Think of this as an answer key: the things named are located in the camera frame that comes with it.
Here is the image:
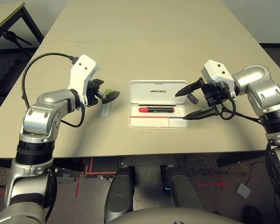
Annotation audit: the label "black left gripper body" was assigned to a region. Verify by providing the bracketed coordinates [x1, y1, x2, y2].
[85, 78, 107, 107]

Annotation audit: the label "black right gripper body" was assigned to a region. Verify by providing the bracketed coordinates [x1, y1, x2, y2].
[201, 81, 231, 110]

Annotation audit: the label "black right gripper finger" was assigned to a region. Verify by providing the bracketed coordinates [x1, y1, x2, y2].
[183, 109, 219, 121]
[175, 80, 203, 98]

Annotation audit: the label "white plastic pencil case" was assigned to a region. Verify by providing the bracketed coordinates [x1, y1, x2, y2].
[128, 80, 189, 129]

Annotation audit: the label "red black marker pen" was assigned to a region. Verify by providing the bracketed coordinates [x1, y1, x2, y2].
[138, 106, 176, 113]

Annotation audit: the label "thin red blue pencil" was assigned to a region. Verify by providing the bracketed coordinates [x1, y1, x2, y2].
[130, 115, 186, 119]

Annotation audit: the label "red floor tape lines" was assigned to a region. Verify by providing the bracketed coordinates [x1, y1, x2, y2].
[75, 158, 117, 196]

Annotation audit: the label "grey right robot leg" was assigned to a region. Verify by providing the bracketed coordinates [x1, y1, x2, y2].
[160, 165, 205, 210]

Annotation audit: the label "white square floor pad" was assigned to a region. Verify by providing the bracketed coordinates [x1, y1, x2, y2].
[237, 183, 252, 199]

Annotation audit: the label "black tripod stand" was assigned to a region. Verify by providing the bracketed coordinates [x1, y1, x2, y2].
[0, 21, 33, 58]

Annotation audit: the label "grey robot torso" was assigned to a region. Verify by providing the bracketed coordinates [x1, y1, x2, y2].
[107, 207, 245, 224]

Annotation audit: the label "black shoe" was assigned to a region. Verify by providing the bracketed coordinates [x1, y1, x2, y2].
[243, 205, 264, 224]

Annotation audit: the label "side table with black legs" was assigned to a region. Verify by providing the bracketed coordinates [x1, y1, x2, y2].
[0, 2, 44, 51]

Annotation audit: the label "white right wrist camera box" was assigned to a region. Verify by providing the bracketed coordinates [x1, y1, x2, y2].
[201, 59, 235, 98]

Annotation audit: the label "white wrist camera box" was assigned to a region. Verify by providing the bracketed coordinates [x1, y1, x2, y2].
[201, 59, 235, 98]
[68, 54, 101, 110]

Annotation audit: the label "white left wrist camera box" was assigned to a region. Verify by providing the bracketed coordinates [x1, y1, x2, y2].
[68, 54, 101, 110]

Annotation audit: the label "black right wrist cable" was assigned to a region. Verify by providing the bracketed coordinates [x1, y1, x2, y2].
[220, 98, 280, 224]

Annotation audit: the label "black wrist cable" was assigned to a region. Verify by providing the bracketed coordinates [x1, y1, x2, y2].
[220, 98, 280, 224]
[21, 52, 84, 128]

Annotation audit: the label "black table frame beam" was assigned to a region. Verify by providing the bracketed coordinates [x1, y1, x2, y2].
[218, 151, 266, 168]

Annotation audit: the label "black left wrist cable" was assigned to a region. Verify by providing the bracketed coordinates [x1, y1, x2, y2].
[21, 52, 84, 128]

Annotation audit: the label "thin black floor cable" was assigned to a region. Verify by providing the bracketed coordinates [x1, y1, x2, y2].
[246, 161, 266, 185]

